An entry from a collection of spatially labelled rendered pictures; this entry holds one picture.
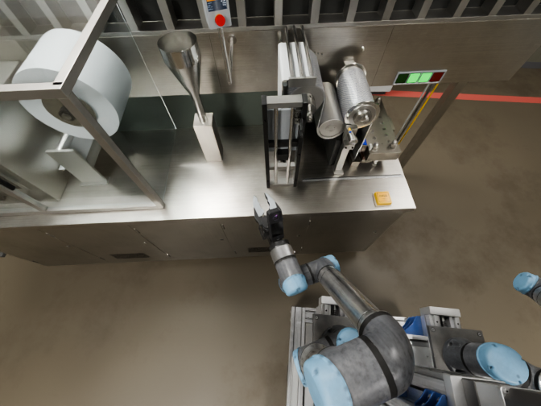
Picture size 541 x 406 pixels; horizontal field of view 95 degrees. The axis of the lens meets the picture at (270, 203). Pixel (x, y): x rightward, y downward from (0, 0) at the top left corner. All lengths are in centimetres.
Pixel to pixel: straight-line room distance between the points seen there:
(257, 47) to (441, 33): 83
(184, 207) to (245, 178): 35
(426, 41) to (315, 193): 86
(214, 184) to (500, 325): 224
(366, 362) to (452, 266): 200
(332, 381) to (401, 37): 134
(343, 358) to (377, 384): 7
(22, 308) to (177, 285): 118
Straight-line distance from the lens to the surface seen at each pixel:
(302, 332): 180
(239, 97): 148
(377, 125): 153
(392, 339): 62
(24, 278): 290
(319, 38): 134
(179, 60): 106
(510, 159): 349
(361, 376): 59
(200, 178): 142
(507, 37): 174
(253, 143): 151
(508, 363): 124
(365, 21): 137
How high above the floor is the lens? 202
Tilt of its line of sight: 62 degrees down
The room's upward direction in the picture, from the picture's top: 2 degrees counter-clockwise
